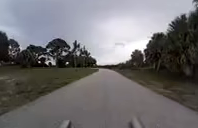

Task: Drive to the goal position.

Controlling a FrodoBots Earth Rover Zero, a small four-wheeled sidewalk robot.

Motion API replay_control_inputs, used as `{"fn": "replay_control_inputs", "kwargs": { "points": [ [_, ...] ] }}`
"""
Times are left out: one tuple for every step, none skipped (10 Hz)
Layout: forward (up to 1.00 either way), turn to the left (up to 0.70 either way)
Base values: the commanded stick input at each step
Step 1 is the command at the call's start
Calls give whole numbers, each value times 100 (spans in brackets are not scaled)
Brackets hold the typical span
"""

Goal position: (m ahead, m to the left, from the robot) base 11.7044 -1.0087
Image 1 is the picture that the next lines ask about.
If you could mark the robot's own part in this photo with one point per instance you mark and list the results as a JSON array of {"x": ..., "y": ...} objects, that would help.
[
  {"x": 136, "y": 123},
  {"x": 65, "y": 124}
]

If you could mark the grey paved road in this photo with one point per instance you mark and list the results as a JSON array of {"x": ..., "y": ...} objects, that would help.
[{"x": 100, "y": 100}]

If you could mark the row of trees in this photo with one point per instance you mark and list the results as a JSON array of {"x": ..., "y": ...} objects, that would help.
[
  {"x": 183, "y": 46},
  {"x": 43, "y": 53}
]

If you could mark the grass verge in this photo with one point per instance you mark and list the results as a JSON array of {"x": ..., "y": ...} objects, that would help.
[{"x": 177, "y": 90}]

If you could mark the grass field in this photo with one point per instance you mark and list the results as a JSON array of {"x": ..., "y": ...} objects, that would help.
[{"x": 23, "y": 85}]

